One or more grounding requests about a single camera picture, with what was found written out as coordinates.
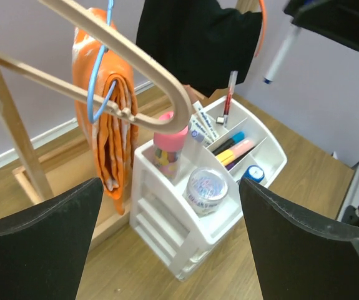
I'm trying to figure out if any small white black-tip pen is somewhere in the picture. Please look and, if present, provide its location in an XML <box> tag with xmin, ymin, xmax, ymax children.
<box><xmin>263</xmin><ymin>26</ymin><xmax>302</xmax><ymax>84</ymax></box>

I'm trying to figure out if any black garment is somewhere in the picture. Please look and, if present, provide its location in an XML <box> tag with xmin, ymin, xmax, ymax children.
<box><xmin>136</xmin><ymin>0</ymin><xmax>263</xmax><ymax>96</ymax></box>

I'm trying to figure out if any black teal highlighter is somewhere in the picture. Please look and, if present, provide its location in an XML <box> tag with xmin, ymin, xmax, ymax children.
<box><xmin>212</xmin><ymin>131</ymin><xmax>245</xmax><ymax>156</ymax></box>

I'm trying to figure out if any pink lid pen tube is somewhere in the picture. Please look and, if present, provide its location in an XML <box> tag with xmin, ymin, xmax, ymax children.
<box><xmin>153</xmin><ymin>126</ymin><xmax>189</xmax><ymax>181</ymax></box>

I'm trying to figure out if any cream plastic hanger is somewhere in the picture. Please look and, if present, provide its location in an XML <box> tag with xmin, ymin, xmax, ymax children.
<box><xmin>0</xmin><ymin>9</ymin><xmax>189</xmax><ymax>134</ymax></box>

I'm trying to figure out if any white drawer organizer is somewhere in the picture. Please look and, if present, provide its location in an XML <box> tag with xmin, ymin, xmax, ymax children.
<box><xmin>130</xmin><ymin>100</ymin><xmax>287</xmax><ymax>281</ymax></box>

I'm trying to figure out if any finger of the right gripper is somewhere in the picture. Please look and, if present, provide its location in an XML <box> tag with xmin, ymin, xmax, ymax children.
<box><xmin>283</xmin><ymin>0</ymin><xmax>359</xmax><ymax>52</ymax></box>

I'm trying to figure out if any brown cap white marker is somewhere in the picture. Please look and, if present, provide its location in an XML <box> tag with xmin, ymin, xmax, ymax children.
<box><xmin>183</xmin><ymin>85</ymin><xmax>219</xmax><ymax>141</ymax></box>

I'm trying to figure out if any purple black highlighter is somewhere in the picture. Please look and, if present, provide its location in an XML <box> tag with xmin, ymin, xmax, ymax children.
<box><xmin>226</xmin><ymin>153</ymin><xmax>248</xmax><ymax>171</ymax></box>

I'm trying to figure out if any blue wire hanger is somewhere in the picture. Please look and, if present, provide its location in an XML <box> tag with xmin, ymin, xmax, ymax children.
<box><xmin>87</xmin><ymin>0</ymin><xmax>118</xmax><ymax>124</ymax></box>

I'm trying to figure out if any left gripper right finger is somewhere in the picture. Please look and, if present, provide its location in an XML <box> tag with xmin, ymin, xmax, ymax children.
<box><xmin>239</xmin><ymin>178</ymin><xmax>359</xmax><ymax>299</ymax></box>

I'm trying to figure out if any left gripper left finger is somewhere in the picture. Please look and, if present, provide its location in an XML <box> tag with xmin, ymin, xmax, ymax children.
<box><xmin>0</xmin><ymin>177</ymin><xmax>104</xmax><ymax>299</ymax></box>

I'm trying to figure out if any lavender cap white marker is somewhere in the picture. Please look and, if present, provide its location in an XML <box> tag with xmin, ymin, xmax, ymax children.
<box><xmin>188</xmin><ymin>122</ymin><xmax>213</xmax><ymax>147</ymax></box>

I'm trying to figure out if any orange patterned cloth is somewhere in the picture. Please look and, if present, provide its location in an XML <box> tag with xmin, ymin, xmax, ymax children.
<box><xmin>71</xmin><ymin>7</ymin><xmax>140</xmax><ymax>216</ymax></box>

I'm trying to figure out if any clear paperclip jar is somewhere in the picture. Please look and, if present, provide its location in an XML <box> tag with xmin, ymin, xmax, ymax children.
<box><xmin>183</xmin><ymin>167</ymin><xmax>229</xmax><ymax>216</ymax></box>

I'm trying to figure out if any red clear pen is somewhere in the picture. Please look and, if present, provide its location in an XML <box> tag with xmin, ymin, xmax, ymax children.
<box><xmin>223</xmin><ymin>71</ymin><xmax>238</xmax><ymax>128</ymax></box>

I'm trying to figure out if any black white thin marker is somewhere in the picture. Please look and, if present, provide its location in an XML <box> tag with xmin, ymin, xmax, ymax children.
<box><xmin>215</xmin><ymin>116</ymin><xmax>225</xmax><ymax>125</ymax></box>

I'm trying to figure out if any yellow pink highlighter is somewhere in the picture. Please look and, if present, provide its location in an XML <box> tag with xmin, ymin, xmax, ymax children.
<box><xmin>215</xmin><ymin>139</ymin><xmax>255</xmax><ymax>166</ymax></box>

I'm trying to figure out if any orange strap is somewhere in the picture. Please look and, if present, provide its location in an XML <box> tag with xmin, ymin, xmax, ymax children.
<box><xmin>253</xmin><ymin>0</ymin><xmax>268</xmax><ymax>59</ymax></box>

